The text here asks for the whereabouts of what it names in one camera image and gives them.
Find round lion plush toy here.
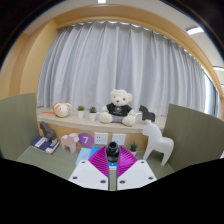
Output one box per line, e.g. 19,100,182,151
52,101,73,118

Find green desk divider panel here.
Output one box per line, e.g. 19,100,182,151
0,92,38,162
162,103,224,173

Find beige window ledge shelf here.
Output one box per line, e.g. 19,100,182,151
35,106,167,134

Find small potted plant white pot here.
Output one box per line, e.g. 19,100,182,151
88,106,98,122
128,141,139,157
76,105,86,119

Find light grey curtain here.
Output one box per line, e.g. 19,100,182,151
37,20,221,118

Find white wall socket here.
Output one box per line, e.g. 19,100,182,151
94,131,109,146
111,133,127,147

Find ceiling lights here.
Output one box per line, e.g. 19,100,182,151
96,0,224,73

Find small black charger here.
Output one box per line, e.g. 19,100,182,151
105,141,121,164

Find large white horse figurine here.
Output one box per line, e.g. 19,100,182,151
141,120,175,167

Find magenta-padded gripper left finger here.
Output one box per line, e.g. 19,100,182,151
68,146,110,191

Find light blue book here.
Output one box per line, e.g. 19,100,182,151
75,147,92,166

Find black horse figurine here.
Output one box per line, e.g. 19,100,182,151
138,104,157,123

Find cream teddy bear black shirt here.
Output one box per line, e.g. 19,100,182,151
98,88,137,128

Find dark blue book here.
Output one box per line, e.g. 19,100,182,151
30,135,61,155

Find pink horse figurine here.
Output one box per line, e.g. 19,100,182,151
60,132,80,154

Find grey horse figurine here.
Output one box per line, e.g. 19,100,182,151
39,121,58,143

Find purple round number sign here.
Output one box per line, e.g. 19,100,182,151
78,132,95,148

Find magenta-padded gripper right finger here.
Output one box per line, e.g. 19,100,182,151
116,146,158,191

